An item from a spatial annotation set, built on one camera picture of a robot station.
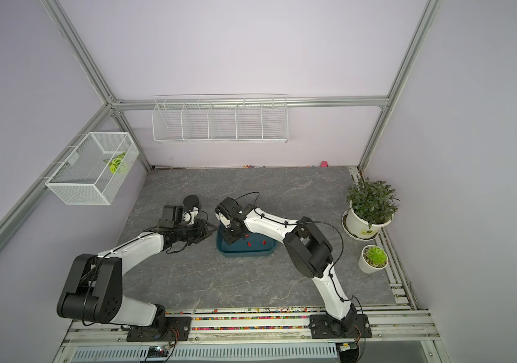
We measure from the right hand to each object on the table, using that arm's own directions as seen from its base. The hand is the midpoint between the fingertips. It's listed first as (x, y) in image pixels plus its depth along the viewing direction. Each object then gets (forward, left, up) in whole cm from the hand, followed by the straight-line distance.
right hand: (228, 234), depth 92 cm
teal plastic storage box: (-6, -4, +5) cm, 9 cm away
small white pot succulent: (-13, -54, +6) cm, 56 cm away
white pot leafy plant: (+3, -55, +16) cm, 57 cm away
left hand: (-1, +5, +4) cm, 6 cm away
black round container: (+17, +19, 0) cm, 26 cm away
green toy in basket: (+15, +39, +26) cm, 49 cm away
